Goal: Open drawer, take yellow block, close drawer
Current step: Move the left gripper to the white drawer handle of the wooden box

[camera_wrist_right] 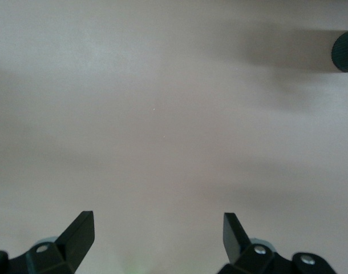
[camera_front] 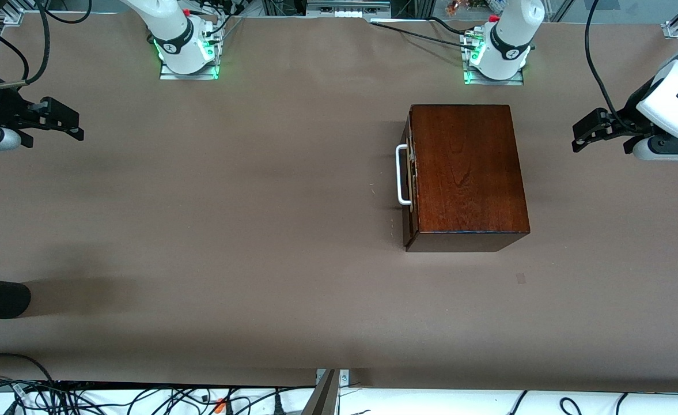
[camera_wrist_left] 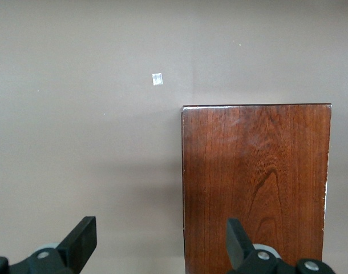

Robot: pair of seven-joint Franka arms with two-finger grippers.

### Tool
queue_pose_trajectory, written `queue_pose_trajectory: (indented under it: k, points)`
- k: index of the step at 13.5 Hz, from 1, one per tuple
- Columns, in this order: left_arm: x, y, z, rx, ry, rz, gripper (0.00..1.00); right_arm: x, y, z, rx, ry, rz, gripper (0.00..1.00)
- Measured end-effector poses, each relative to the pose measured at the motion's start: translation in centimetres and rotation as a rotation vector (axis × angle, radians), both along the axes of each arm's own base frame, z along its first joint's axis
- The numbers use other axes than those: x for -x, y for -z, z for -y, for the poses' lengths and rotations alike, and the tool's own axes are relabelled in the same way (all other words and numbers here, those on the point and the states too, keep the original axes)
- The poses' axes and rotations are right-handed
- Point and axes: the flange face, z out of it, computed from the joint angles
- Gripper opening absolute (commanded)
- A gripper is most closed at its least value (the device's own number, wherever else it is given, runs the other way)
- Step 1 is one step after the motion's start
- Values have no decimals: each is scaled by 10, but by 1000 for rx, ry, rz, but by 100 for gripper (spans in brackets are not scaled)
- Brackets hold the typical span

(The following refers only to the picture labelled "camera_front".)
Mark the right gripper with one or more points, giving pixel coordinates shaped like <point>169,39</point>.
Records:
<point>0,107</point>

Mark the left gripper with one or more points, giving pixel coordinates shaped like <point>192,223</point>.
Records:
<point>630,119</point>

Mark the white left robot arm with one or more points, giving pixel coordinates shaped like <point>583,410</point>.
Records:
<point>508,34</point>

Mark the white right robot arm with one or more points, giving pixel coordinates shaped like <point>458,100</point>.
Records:
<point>174,29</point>

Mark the dark brown wooden cabinet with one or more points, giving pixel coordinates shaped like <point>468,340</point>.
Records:
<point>465,173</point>

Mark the brown table cover sheet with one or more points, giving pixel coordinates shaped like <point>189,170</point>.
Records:
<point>200,230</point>

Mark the dark slanted bar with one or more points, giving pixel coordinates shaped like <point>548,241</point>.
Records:
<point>322,400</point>

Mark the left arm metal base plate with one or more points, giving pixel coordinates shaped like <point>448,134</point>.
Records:
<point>494,82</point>

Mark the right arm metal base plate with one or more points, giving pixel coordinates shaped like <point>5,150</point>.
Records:
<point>189,76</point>

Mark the small aluminium bracket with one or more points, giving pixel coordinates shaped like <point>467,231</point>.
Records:
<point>344,377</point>

